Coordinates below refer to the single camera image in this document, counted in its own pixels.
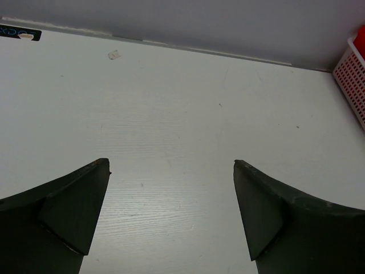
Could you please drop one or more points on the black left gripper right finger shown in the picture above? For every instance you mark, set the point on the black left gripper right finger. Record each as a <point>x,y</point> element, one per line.
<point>290,231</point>

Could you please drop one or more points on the dark blue label sticker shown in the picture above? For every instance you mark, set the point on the dark blue label sticker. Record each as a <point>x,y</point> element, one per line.
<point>20,33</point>

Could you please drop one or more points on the white plastic basket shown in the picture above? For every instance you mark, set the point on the white plastic basket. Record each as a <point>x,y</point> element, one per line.
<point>349,75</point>

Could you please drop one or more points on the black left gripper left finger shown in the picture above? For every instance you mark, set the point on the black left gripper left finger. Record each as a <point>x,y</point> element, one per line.
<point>49,228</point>

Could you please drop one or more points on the red shirts in basket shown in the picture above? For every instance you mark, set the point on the red shirts in basket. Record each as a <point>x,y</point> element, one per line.
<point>359,41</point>

